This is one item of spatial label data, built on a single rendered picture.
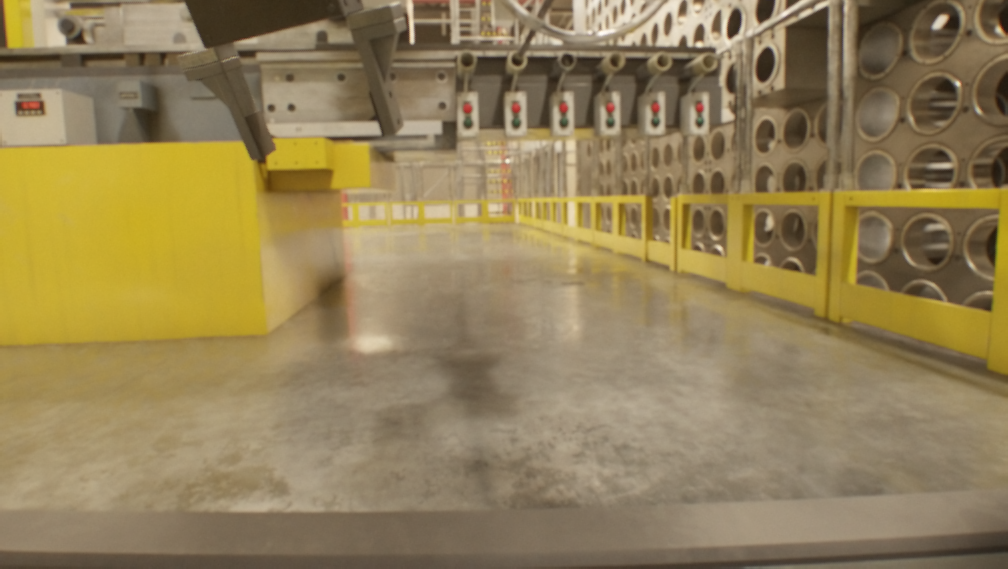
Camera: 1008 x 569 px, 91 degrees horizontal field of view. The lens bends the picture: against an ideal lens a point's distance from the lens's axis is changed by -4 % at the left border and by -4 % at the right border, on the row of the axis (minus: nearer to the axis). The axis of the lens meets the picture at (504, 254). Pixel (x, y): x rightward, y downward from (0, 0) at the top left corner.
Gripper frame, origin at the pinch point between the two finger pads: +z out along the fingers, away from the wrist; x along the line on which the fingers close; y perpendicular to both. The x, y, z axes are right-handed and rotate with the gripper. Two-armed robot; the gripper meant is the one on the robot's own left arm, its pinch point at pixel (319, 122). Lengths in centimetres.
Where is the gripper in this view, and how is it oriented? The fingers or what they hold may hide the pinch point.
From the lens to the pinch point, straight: 51.2
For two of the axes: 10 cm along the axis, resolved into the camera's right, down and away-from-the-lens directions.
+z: 2.0, 8.6, 4.7
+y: 1.0, -5.0, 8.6
